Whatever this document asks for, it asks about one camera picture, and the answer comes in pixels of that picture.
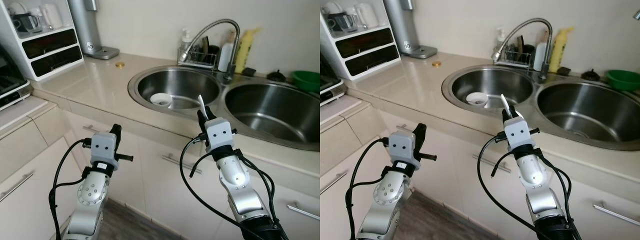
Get white shelf unit black drawers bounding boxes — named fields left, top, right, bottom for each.
left=0, top=0, right=85, bottom=82
left=320, top=0, right=402, bottom=81

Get metal wire sink rack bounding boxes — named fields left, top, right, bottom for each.
left=492, top=46, right=534, bottom=69
left=177, top=47, right=220, bottom=70

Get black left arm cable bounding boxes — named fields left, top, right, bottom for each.
left=348, top=137, right=392, bottom=240
left=48, top=138, right=93, bottom=240

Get flexible silver faucet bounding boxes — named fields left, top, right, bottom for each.
left=178, top=18, right=242, bottom=85
left=492, top=17, right=555, bottom=84

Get yellow detergent bottle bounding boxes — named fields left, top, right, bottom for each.
left=548, top=26, right=575, bottom=74
left=234, top=27, right=262, bottom=75

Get black and white appliance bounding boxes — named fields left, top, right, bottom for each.
left=0, top=45, right=34, bottom=111
left=320, top=50, right=346, bottom=106

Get silver countertop appliance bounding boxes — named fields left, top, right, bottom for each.
left=67, top=0, right=121, bottom=61
left=382, top=0, right=438, bottom=60

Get glass jug black handle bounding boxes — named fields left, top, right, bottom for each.
left=330, top=12, right=359, bottom=34
left=12, top=12, right=43, bottom=35

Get beige kitchen base cabinet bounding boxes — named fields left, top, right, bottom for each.
left=320, top=97, right=640, bottom=240
left=0, top=97, right=321, bottom=240

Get green plastic bowl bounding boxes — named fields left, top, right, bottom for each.
left=292, top=70, right=321, bottom=93
left=605, top=69, right=640, bottom=92

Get white bowl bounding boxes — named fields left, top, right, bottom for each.
left=465, top=91, right=490, bottom=108
left=150, top=92, right=174, bottom=108

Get stainless steel double sink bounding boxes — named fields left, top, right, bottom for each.
left=441, top=63, right=640, bottom=151
left=127, top=64, right=321, bottom=152

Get white cup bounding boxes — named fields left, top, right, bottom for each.
left=7, top=2, right=29, bottom=16
left=322, top=1, right=344, bottom=15

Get black sink stopper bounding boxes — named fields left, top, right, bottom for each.
left=580, top=68, right=601, bottom=83
left=266, top=69, right=287, bottom=84

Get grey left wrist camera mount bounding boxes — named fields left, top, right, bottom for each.
left=90, top=132, right=135, bottom=172
left=388, top=130, right=439, bottom=171

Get white pump bottle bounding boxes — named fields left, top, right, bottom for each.
left=218, top=30, right=236, bottom=74
left=532, top=29, right=550, bottom=72

